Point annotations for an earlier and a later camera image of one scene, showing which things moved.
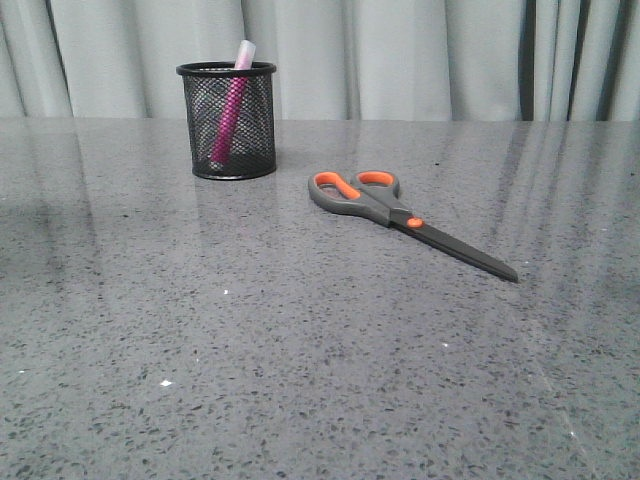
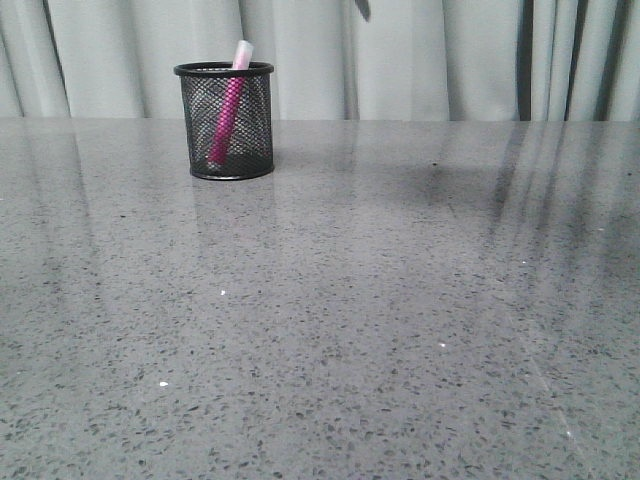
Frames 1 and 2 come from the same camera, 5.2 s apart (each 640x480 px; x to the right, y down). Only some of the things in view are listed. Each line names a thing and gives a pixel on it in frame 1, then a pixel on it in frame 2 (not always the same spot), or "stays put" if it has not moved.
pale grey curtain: x=335 y=60 stays put
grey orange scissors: x=374 y=194 -> x=363 y=5
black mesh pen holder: x=231 y=119 stays put
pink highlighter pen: x=234 y=97 stays put
